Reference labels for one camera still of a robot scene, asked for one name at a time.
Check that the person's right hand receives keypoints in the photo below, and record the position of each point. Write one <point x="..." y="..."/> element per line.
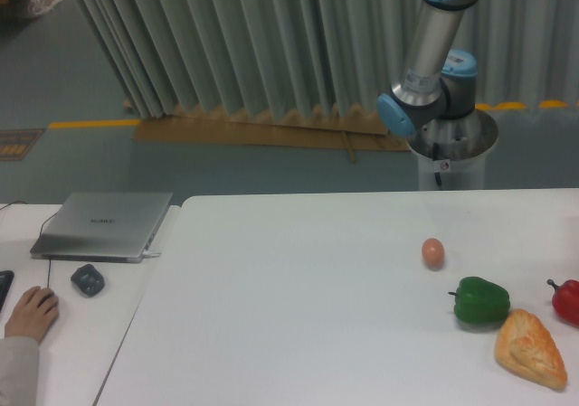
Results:
<point x="27" y="321"/>

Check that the black computer mouse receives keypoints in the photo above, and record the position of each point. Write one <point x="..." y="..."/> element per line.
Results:
<point x="46" y="300"/>

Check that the red bell pepper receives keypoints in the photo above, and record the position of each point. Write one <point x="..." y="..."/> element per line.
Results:
<point x="565" y="300"/>

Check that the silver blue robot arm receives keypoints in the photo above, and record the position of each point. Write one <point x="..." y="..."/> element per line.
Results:
<point x="434" y="62"/>

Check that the green bell pepper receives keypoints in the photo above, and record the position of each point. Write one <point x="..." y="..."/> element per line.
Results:
<point x="480" y="302"/>

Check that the black keyboard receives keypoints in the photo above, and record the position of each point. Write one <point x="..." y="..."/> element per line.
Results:
<point x="6" y="281"/>

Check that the dark grey small controller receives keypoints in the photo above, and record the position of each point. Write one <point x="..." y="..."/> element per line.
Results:
<point x="88" y="280"/>

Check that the silver closed laptop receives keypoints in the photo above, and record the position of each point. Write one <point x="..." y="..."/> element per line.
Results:
<point x="103" y="227"/>

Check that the brown cardboard sheet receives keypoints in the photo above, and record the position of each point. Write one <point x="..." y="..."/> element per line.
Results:
<point x="356" y="130"/>

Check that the pale green folding curtain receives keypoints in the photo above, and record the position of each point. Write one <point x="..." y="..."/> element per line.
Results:
<point x="284" y="55"/>

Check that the brown egg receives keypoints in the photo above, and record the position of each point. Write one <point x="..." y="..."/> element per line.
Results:
<point x="433" y="252"/>

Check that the golden bread loaf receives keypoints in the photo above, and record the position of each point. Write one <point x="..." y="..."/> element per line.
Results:
<point x="526" y="348"/>

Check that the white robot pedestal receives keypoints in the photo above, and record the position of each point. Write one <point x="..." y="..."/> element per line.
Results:
<point x="451" y="153"/>

